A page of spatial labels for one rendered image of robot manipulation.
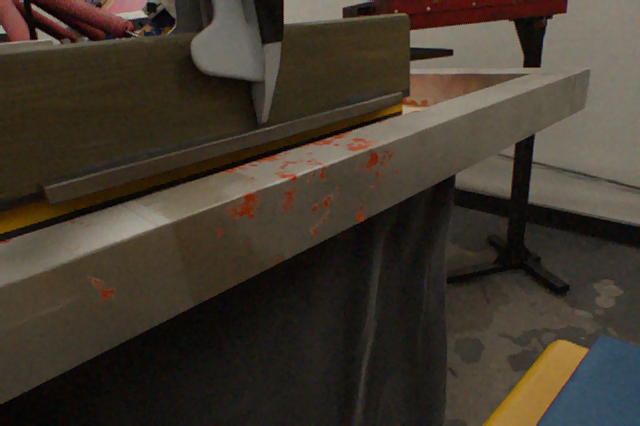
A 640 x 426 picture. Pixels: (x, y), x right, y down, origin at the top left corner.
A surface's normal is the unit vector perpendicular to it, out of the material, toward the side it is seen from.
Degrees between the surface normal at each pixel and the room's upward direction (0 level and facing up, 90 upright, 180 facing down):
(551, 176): 90
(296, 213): 90
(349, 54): 91
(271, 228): 90
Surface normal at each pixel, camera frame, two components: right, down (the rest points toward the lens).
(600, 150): -0.73, 0.34
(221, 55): 0.66, 0.15
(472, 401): -0.10, -0.91
